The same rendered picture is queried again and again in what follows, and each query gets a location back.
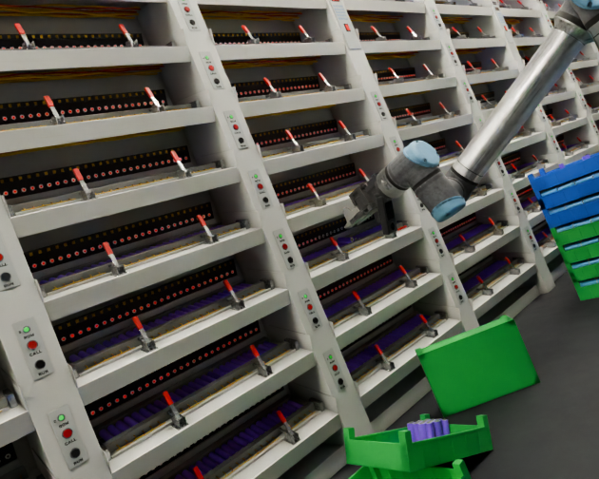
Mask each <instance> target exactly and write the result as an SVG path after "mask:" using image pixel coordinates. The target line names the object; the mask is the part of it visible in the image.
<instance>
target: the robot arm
mask: <svg viewBox="0 0 599 479"><path fill-rule="evenodd" d="M553 20H554V28H553V29H552V31H551V33H550V34H549V35H548V37H547V38H546V39H545V41H544V42H543V43H542V45H541V46H540V48H539V49H538V50H537V51H536V52H535V53H534V55H533V56H532V58H531V59H530V61H529V62H528V63H527V65H526V66H525V67H524V69H523V70H522V72H521V73H520V74H519V76H518V77H517V78H516V80H515V81H514V82H513V84H512V86H511V87H510V88H509V90H508V91H507V92H506V94H505V95H504V96H503V98H502V99H501V101H500V102H499V103H498V105H497V106H496V107H495V109H494V110H493V112H492V113H491V115H490V116H489V117H488V119H487V120H486V121H485V123H484V124H483V125H482V126H481V127H480V129H479V130H478V131H477V133H476V134H475V135H474V137H473V139H472V140H471V141H470V143H469V144H468V145H467V147H466V148H465V150H464V151H463V152H462V154H461V155H460V156H459V158H458V159H457V160H456V162H455V163H454V164H453V165H452V166H451V168H450V169H449V170H448V172H447V173H446V174H445V175H444V173H443V172H442V171H441V170H440V168H439V167H438V165H439V155H438V154H437V152H436V150H435V149H434V148H433V147H432V146H431V145H429V144H427V143H425V142H422V141H414V142H412V143H410V144H409V145H408V146H406V147H404V148H403V150H402V151H401V152H400V153H399V154H398V155H397V156H396V157H395V158H394V159H393V160H392V161H391V162H390V163H389V164H388V165H386V166H385V167H384V168H383V169H382V170H381V171H380V172H378V173H375V174H373V175H372V176H371V178H372V179H370V180H369V181H368V182H367V183H365V182H364V183H363V184H362V185H360V186H358V187H357V188H356V189H355V190H354V191H353V192H352V193H351V194H350V195H349V197H350V199H351V201H352V203H353V205H354V206H355V209H353V210H350V209H349V208H347V207H345V208H344V209H343V214H344V217H345V219H346V221H347V223H346V225H345V226H344V227H345V229H347V228H352V227H353V226H354V225H359V224H361V223H362V222H364V221H365V220H367V219H368V218H370V217H371V216H372V215H374V214H375V213H376V212H377V211H378V213H379V218H380V223H381V228H382V233H383V235H390V234H392V233H394V232H395V231H396V230H397V227H396V218H395V212H394V207H393V203H392V198H394V199H395V198H398V197H399V196H401V195H402V194H403V193H404V192H405V191H407V190H408V189H409V188H410V187H411V188H412V189H413V191H414V192H415V194H416V195H417V196H418V198H419V199H420V200H421V202H422V203H423V204H424V205H425V207H426V208H427V209H428V211H429V212H430V213H431V216H432V217H433V218H435V220H436V221H438V222H443V221H445V220H447V219H449V218H450V217H452V216H453V215H455V214H456V213H457V212H459V211H460V210H461V209H463V208H464V207H465V206H466V201H467V200H468V198H469V197H470V196H471V194H472V192H473V190H474V189H475V188H476V186H477V185H478V184H479V182H480V180H481V179H482V177H483V176H484V175H485V174H486V172H487V171H488V170H489V168H490V167H491V166H492V164H493V163H494V162H495V160H496V159H497V158H498V156H499V155H500V154H501V153H502V151H503V150H504V149H505V147H506V146H507V145H508V144H509V142H510V141H511V140H512V138H513V137H514V136H515V134H516V133H517V132H518V130H519V129H520V128H521V126H522V125H523V124H524V123H525V122H526V121H527V120H528V118H529V117H530V116H531V114H532V113H533V112H534V110H535V109H536V108H537V107H538V105H539V104H540V103H541V101H542V100H543V99H544V98H545V96H546V95H547V94H548V92H549V91H550V90H551V88H552V87H553V86H554V84H555V83H556V82H557V80H558V79H559V78H560V77H561V75H562V74H563V73H564V71H565V70H566V69H567V68H568V66H569V65H570V63H571V62H572V61H573V60H574V58H575V57H576V56H577V54H578V53H579V52H580V51H581V49H582V48H583V47H584V45H586V44H589V43H593V42H594V43H595V45H596V46H597V48H598V50H599V0H565V2H564V3H563V5H562V6H561V8H560V9H559V11H558V12H557V13H556V14H555V15H554V17H553Z"/></svg>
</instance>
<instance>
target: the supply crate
mask: <svg viewBox="0 0 599 479"><path fill-rule="evenodd" d="M564 166H565V167H564V168H561V169H560V167H559V168H556V169H554V170H552V171H549V172H547V173H546V171H545V169H544V167H543V168H541V169H538V171H539V173H540V176H538V177H536V178H535V177H534V175H533V174H532V173H531V174H530V175H527V176H528V179H529V181H530V184H531V187H532V190H533V192H534V193H536V192H539V191H542V190H545V189H547V188H550V187H553V186H556V185H557V184H560V183H563V182H568V181H570V180H573V179H576V178H579V177H581V176H584V175H587V174H589V173H591V172H594V171H597V170H599V152H598V153H596V154H593V155H590V158H588V159H585V160H583V159H581V160H578V161H576V162H573V163H569V164H567V165H564Z"/></svg>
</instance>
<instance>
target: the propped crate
mask: <svg viewBox="0 0 599 479"><path fill-rule="evenodd" d="M427 418H429V419H431V418H430V415H429V414H427V413H424V414H421V415H420V420H422V421H423V420H425V419H427ZM476 421H477V425H454V424H449V428H450V434H446V435H442V436H438V437H434V438H429V439H425V440H420V441H416V442H412V435H411V431H408V428H407V427H405V428H400V429H395V430H390V431H381V432H376V433H371V434H366V435H361V436H355V428H351V427H348V428H344V429H343V433H344V443H345V452H346V463H347V464H351V465H358V466H364V467H371V468H378V469H391V470H398V471H405V472H413V471H417V470H420V469H426V468H429V467H433V466H436V465H440V464H444V463H447V462H451V461H453V460H455V459H461V458H464V457H468V456H472V455H475V454H479V453H481V452H485V451H489V450H493V443H492V438H491V433H490V427H489V422H488V416H487V415H483V414H480V415H477V416H476Z"/></svg>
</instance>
